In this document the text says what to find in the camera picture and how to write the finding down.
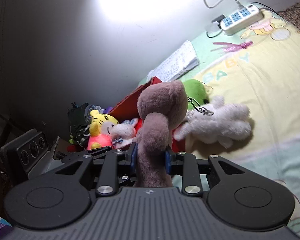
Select white plush bunny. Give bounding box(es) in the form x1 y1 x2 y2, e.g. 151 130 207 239
173 96 252 148

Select brown plush bear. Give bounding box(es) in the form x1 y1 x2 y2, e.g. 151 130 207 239
134 80 188 187

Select green plush toy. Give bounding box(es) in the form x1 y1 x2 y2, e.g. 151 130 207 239
183 79 209 105

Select black clutter pile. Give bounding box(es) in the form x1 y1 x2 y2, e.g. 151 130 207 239
68 101 95 151

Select pink plush bunny checkered ears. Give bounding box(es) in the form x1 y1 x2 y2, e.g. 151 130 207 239
110 118 138 149

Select yellow tiger plush toy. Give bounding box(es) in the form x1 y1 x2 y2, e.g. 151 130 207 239
87 109 119 150

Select red cardboard box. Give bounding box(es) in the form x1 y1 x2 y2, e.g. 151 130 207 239
110 77 187 155

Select grey device with dials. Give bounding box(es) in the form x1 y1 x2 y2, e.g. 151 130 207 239
0 129 61 184

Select stack of printed papers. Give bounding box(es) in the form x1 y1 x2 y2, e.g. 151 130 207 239
146 41 200 82

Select yellow cartoon baby blanket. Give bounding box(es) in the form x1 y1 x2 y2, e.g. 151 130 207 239
179 9 300 236

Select black charger plug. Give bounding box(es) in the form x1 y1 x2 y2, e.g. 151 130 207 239
211 14 225 29

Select white power strip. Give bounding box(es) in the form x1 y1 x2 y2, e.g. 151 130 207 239
220 4 263 36

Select metal keychain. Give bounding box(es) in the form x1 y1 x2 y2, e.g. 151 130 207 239
187 96 214 116

